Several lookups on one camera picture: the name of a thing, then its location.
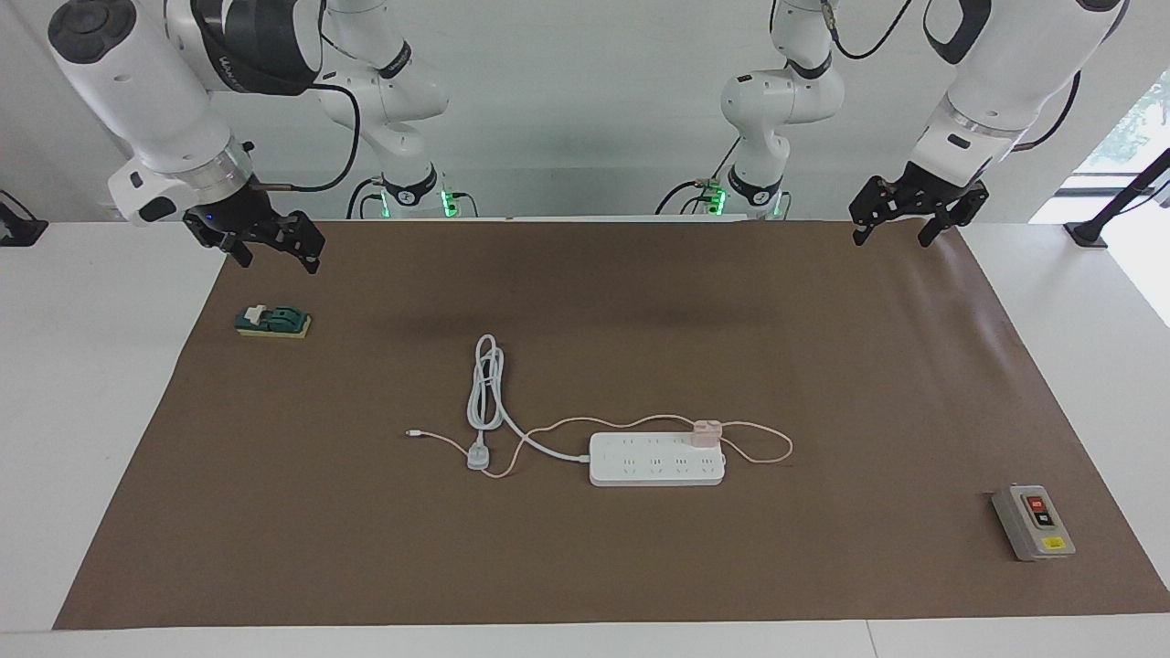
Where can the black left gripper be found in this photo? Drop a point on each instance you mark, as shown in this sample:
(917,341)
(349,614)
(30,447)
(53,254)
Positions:
(919,190)

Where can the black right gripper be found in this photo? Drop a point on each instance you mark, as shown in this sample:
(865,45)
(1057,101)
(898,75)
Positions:
(247,219)

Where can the pink charger block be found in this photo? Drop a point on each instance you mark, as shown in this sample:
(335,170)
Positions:
(706,434)

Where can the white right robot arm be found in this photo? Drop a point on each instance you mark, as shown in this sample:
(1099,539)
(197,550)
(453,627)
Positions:
(155,100)

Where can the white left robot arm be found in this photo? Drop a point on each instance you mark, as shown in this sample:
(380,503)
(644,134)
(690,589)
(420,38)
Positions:
(1005,82)

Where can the white power strip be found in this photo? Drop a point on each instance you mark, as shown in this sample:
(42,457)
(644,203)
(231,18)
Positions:
(658,466)

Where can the black stand pole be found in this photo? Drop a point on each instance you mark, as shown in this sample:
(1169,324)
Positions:
(1088,233)

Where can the black table clamp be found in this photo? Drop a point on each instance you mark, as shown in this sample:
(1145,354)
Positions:
(18,230)

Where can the brown table mat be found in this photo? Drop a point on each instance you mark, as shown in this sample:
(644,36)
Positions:
(640,567)

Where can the green knife switch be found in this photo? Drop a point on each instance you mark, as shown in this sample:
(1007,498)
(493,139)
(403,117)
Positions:
(274,322)

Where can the grey on-off switch box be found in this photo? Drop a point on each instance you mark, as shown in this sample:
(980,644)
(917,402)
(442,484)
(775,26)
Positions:
(1033,523)

